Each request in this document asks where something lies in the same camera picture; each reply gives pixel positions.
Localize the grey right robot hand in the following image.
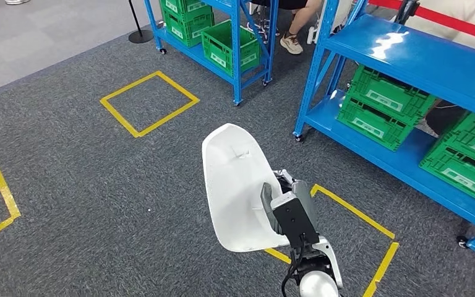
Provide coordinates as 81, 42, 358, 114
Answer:
260, 168, 320, 235

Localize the white curved shell part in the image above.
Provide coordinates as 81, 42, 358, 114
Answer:
202, 123, 291, 253

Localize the blue metal shelf rack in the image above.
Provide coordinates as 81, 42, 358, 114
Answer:
143, 0, 280, 106
293, 0, 475, 253

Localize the chrome chair base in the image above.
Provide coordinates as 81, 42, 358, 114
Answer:
246, 4, 281, 45

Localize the white table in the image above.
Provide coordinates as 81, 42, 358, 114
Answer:
319, 0, 355, 35

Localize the red barrier tape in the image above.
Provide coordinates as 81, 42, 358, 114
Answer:
367, 0, 475, 46

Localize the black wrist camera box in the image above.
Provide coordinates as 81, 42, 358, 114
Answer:
270, 191, 320, 249

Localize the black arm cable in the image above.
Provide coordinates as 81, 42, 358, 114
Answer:
281, 233, 306, 297

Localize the black stanchion post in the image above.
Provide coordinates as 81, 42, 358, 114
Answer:
127, 0, 155, 45
393, 0, 421, 26

